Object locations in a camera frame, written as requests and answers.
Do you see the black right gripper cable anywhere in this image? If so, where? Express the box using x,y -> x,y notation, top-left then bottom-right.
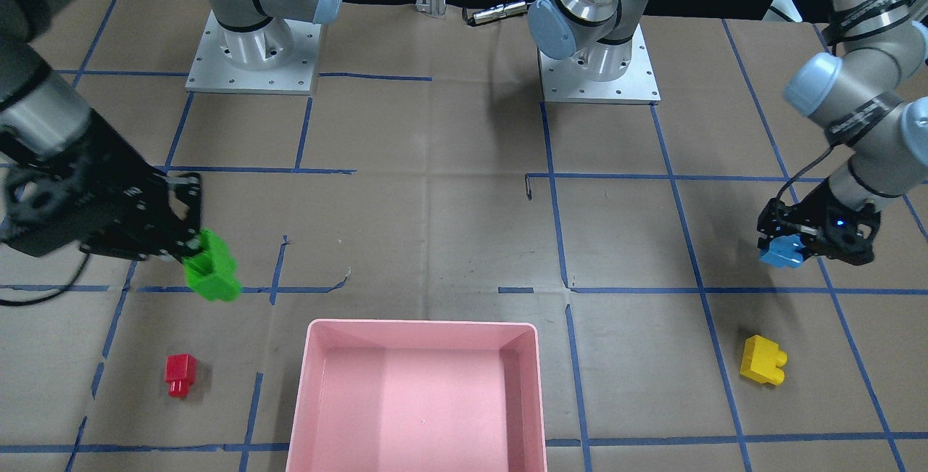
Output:
0,251 -> 91,307

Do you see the blue toy block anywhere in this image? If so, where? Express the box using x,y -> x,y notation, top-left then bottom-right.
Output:
759,234 -> 802,268

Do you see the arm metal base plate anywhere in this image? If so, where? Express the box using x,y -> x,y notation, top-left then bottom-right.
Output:
537,26 -> 662,105
185,14 -> 325,96

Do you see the pink plastic box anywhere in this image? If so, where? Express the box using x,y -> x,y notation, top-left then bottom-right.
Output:
286,319 -> 547,471

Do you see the green toy block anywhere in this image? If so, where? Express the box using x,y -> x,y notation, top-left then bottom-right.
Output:
181,228 -> 242,302

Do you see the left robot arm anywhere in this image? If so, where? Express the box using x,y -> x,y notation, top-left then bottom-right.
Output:
528,0 -> 926,267

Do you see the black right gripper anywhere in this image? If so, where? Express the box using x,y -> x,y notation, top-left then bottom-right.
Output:
2,120 -> 203,263

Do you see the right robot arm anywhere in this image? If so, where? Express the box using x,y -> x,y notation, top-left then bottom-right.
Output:
1,0 -> 341,261

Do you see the yellow toy block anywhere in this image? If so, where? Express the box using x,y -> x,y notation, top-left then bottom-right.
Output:
739,334 -> 788,386

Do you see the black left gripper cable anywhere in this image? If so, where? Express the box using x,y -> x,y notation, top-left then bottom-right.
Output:
776,140 -> 834,204

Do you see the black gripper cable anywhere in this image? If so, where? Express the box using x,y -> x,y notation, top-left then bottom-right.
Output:
0,251 -> 91,307
776,140 -> 834,204

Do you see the red toy block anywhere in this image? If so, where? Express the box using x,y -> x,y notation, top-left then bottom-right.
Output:
165,353 -> 198,398

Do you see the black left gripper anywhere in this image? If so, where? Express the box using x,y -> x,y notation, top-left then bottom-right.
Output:
757,186 -> 882,266

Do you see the metal connector plug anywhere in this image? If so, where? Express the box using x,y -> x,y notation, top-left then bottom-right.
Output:
462,0 -> 529,28

